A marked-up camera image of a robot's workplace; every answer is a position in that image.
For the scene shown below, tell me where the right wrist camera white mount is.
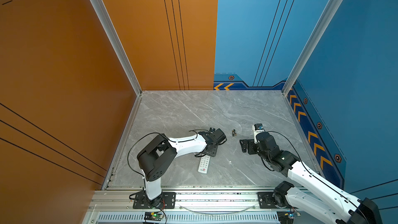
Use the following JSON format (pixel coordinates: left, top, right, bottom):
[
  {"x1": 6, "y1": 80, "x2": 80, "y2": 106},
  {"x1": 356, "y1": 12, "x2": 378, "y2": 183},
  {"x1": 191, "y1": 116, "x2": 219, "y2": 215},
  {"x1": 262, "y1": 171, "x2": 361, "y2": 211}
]
[{"x1": 252, "y1": 123, "x2": 265, "y2": 144}]

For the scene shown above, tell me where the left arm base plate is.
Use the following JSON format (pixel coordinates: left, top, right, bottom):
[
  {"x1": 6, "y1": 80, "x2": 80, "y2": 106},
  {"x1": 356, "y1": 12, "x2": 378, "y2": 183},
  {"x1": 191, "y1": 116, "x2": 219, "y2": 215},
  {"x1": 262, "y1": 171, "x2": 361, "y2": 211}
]
[{"x1": 129, "y1": 190, "x2": 176, "y2": 209}]

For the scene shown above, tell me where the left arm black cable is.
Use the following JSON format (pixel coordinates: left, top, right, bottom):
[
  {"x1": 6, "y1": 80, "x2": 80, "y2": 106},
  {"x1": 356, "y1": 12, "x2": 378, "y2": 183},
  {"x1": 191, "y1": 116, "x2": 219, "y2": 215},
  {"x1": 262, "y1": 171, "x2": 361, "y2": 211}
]
[{"x1": 126, "y1": 129, "x2": 212, "y2": 178}]

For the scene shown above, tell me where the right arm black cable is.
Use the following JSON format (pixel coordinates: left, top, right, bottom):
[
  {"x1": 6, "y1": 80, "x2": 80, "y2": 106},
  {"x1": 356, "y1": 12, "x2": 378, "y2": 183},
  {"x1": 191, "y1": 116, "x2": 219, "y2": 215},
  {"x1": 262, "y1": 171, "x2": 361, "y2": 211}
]
[{"x1": 261, "y1": 130, "x2": 371, "y2": 224}]

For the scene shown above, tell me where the right aluminium corner post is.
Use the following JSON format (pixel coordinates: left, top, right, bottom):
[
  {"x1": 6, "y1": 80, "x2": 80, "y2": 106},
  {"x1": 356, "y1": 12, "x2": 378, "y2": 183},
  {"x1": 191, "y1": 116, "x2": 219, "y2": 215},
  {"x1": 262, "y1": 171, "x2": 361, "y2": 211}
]
[{"x1": 282, "y1": 0, "x2": 343, "y2": 96}]

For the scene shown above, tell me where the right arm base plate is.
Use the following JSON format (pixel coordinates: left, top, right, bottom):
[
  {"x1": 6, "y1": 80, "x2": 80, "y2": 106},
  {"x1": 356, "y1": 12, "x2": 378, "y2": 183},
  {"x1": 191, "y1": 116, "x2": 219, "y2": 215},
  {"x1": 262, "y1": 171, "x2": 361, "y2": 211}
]
[{"x1": 257, "y1": 191, "x2": 294, "y2": 209}]

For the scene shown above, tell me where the circuit board right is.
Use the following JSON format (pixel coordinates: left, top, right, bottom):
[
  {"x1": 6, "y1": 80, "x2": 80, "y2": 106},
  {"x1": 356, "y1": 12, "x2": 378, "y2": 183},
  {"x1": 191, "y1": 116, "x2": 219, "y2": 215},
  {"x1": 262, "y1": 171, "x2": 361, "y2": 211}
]
[{"x1": 277, "y1": 212, "x2": 301, "y2": 224}]

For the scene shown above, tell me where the aluminium rail frame front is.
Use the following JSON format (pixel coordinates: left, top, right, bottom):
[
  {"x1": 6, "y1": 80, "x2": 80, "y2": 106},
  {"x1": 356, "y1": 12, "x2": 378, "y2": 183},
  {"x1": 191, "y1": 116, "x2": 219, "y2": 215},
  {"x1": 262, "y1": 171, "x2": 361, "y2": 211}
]
[{"x1": 82, "y1": 185, "x2": 352, "y2": 224}]

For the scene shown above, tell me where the green circuit board left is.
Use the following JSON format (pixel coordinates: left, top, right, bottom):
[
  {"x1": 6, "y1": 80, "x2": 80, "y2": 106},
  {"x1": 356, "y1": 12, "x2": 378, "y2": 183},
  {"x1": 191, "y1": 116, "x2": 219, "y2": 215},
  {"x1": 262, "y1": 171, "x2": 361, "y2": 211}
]
[{"x1": 143, "y1": 212, "x2": 166, "y2": 224}]

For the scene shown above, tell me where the aluminium corner post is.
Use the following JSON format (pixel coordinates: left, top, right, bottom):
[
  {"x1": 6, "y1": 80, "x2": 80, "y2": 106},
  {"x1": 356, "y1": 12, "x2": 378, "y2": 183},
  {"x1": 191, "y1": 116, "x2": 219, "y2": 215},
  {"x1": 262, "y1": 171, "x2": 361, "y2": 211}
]
[
  {"x1": 282, "y1": 0, "x2": 343, "y2": 96},
  {"x1": 90, "y1": 0, "x2": 142, "y2": 96}
]

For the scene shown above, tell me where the white remote control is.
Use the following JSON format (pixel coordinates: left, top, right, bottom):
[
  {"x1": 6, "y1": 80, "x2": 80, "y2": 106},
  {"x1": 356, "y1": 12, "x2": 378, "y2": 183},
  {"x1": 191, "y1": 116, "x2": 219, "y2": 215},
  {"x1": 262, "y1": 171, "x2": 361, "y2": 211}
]
[{"x1": 198, "y1": 155, "x2": 210, "y2": 174}]

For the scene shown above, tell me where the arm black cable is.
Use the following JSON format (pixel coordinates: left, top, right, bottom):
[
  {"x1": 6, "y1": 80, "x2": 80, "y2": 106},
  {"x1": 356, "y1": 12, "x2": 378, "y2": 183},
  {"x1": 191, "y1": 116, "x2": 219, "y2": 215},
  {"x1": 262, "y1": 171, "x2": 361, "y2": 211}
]
[
  {"x1": 126, "y1": 129, "x2": 212, "y2": 178},
  {"x1": 261, "y1": 130, "x2": 371, "y2": 224}
]

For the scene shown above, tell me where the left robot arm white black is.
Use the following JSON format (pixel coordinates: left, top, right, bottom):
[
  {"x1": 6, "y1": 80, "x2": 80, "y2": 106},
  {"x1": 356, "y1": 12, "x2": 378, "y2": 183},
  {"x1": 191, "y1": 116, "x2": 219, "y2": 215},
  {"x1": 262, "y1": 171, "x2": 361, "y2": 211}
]
[{"x1": 137, "y1": 128, "x2": 227, "y2": 207}]

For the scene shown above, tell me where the left aluminium corner post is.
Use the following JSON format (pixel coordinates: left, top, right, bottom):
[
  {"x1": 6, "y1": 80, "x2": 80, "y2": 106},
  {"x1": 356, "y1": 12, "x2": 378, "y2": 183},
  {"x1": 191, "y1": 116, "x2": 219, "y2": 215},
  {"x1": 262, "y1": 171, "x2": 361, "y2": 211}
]
[{"x1": 90, "y1": 0, "x2": 142, "y2": 96}]

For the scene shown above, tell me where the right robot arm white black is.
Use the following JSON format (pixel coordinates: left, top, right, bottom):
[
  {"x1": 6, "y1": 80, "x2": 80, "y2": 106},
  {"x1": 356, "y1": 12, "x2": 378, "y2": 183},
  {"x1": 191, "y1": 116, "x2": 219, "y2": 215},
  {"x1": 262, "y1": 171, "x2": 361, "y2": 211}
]
[{"x1": 239, "y1": 130, "x2": 382, "y2": 224}]

